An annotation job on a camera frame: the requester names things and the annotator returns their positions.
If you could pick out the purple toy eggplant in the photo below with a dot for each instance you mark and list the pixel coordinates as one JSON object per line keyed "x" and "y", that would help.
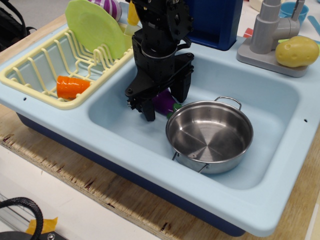
{"x": 165, "y": 104}

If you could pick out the light green plastic plate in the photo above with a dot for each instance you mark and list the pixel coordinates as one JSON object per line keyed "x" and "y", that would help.
{"x": 94, "y": 27}

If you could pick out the yellow handled toy knife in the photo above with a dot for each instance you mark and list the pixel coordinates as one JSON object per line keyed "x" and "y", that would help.
{"x": 132, "y": 20}

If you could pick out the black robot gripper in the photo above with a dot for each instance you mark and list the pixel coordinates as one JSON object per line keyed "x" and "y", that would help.
{"x": 157, "y": 72}

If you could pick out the dark blue plastic box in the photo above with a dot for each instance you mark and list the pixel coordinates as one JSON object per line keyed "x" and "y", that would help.
{"x": 215, "y": 22}

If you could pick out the light blue toy sink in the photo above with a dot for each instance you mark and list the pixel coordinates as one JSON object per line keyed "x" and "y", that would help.
{"x": 84, "y": 101}

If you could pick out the yellow toy potato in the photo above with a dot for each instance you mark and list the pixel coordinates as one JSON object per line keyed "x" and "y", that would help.
{"x": 298, "y": 51}

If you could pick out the black backpack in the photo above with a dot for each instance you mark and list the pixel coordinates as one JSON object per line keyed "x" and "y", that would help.
{"x": 12, "y": 31}

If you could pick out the grey toy faucet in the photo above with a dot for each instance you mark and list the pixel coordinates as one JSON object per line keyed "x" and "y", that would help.
{"x": 269, "y": 28}

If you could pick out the yellow tape piece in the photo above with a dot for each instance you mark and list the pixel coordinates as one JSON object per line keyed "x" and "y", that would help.
{"x": 49, "y": 225}

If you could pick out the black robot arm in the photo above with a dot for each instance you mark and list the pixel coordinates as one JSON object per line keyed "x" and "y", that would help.
{"x": 165, "y": 26}

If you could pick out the cream yellow dish rack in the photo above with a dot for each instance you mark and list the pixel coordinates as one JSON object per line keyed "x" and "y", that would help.
{"x": 35, "y": 73}

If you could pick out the black metal base plate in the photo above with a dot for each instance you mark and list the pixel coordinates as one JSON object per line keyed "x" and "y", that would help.
{"x": 16, "y": 235}

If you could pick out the orange plastic cup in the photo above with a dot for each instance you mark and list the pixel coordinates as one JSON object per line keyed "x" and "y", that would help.
{"x": 70, "y": 87}

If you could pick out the stainless steel pot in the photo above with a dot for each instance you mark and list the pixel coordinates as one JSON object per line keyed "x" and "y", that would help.
{"x": 209, "y": 137}

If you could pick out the blue plastic cup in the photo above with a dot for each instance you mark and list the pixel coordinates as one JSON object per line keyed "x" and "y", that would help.
{"x": 287, "y": 9}

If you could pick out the purple white striped bowl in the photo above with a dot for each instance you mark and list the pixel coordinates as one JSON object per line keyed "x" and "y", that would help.
{"x": 112, "y": 7}

